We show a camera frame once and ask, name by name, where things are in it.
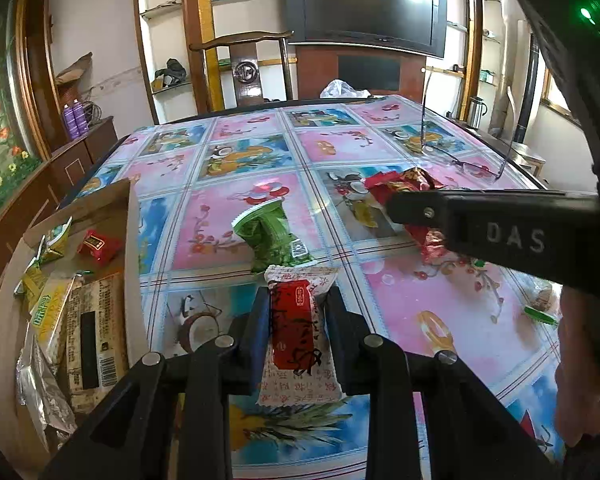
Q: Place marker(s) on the white and red snack packet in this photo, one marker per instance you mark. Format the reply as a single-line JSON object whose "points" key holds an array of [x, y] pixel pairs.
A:
{"points": [[295, 320]]}

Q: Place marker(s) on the large beige cracker packet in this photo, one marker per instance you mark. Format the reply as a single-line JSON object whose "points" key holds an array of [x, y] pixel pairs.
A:
{"points": [[97, 330]]}

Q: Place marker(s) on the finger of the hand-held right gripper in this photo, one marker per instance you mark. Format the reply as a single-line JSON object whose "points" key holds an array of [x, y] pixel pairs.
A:
{"points": [[420, 210]]}

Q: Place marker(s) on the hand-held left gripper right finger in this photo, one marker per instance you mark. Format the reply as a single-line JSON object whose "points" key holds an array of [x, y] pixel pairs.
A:
{"points": [[342, 355]]}

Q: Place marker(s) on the dark wooden chair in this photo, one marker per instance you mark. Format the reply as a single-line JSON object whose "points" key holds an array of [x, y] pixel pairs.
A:
{"points": [[245, 70]]}

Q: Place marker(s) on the purple bottle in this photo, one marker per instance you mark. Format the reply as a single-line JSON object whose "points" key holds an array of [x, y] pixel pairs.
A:
{"points": [[81, 116], [70, 120]]}

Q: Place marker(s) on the black flat television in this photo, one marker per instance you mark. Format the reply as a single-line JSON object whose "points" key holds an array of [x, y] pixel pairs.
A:
{"points": [[370, 5]]}

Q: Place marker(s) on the steel electric kettle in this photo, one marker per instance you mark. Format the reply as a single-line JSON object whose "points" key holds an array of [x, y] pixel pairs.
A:
{"points": [[477, 112]]}

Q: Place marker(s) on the brown paper bag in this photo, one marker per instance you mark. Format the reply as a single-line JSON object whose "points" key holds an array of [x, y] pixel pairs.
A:
{"points": [[75, 67]]}

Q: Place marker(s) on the green snack packet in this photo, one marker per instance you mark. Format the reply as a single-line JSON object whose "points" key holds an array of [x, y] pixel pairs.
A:
{"points": [[267, 232]]}

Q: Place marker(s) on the yellow green biscuit packet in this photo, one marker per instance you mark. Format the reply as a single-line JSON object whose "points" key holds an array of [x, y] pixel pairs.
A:
{"points": [[52, 315]]}

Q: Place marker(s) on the dark bag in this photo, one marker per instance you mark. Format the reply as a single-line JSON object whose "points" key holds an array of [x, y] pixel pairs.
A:
{"points": [[170, 75]]}

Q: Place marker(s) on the wooden wall shelf unit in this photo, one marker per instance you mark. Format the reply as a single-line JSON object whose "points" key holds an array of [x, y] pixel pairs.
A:
{"points": [[195, 10]]}

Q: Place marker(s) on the small red packet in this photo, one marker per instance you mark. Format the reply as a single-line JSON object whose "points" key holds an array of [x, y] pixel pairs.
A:
{"points": [[99, 246]]}

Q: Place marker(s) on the cardboard box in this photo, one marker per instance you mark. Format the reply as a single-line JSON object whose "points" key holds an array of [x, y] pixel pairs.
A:
{"points": [[130, 240]]}

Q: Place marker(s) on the red foil snack packet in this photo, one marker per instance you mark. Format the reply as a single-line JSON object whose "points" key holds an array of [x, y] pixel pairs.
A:
{"points": [[400, 182]]}

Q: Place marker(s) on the flower wall poster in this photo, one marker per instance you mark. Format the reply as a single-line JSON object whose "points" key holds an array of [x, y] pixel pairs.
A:
{"points": [[0, 125]]}

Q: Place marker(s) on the fruit print tablecloth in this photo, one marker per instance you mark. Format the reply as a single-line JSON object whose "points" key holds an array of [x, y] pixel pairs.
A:
{"points": [[330, 160]]}

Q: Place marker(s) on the purple framed eyeglasses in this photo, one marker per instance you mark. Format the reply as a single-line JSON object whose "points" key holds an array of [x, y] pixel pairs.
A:
{"points": [[472, 165]]}

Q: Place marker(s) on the wooden stool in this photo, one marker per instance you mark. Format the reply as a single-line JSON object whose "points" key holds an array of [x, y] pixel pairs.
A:
{"points": [[527, 157]]}

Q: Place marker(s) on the small green yellow packet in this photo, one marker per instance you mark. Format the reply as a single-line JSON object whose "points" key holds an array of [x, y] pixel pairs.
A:
{"points": [[55, 240]]}

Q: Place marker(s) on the window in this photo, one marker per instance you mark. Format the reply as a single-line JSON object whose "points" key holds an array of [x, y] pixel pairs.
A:
{"points": [[555, 90]]}

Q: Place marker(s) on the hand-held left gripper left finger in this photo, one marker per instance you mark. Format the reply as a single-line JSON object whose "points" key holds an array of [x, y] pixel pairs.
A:
{"points": [[255, 350]]}

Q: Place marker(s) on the wooden sideboard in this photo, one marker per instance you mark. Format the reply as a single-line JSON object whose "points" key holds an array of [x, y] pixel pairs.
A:
{"points": [[40, 185]]}

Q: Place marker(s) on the person's right hand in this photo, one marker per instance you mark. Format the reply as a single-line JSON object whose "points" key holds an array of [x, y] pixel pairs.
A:
{"points": [[577, 385]]}

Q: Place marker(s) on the white plastic bag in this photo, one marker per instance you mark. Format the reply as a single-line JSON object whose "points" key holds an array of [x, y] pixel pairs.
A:
{"points": [[342, 90]]}

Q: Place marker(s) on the silver foil packet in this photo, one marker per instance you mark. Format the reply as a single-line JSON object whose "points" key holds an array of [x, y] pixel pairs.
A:
{"points": [[42, 390]]}

